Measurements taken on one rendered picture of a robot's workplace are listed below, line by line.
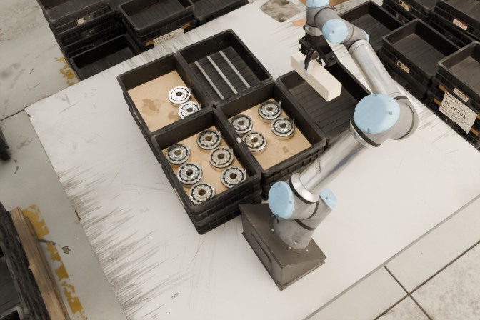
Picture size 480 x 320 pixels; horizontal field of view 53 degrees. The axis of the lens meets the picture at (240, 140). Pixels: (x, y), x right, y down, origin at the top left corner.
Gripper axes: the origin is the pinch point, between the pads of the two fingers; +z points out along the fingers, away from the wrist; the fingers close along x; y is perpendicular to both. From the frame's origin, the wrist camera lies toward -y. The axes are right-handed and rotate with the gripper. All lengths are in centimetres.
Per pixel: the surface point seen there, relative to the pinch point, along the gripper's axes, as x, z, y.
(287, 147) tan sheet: 19.2, 25.9, -8.5
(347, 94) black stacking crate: -19.9, 25.9, -0.3
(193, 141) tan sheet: 50, 26, 17
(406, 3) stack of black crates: -129, 66, 63
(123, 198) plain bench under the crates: 87, 39, 18
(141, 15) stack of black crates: 20, 59, 149
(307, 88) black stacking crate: -7.7, 26.0, 12.9
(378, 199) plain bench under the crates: -1, 39, -44
